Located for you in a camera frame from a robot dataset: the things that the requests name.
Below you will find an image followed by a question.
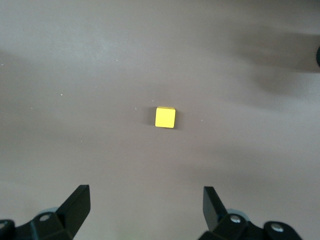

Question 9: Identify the yellow cube block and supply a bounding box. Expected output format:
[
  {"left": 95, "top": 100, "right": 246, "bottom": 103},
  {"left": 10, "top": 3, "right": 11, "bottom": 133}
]
[{"left": 154, "top": 106, "right": 177, "bottom": 129}]

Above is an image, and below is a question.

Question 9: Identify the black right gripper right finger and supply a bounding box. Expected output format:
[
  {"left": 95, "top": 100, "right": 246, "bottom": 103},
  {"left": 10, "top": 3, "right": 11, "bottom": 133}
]
[{"left": 197, "top": 186, "right": 253, "bottom": 240}]

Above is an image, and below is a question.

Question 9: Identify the brown table cover sheet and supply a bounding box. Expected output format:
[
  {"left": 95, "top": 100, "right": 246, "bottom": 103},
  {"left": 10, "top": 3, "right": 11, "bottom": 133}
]
[{"left": 0, "top": 0, "right": 320, "bottom": 240}]

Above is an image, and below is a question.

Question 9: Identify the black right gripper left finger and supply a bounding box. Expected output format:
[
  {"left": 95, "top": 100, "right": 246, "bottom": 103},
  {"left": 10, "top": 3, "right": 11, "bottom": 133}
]
[{"left": 14, "top": 184, "right": 91, "bottom": 240}]

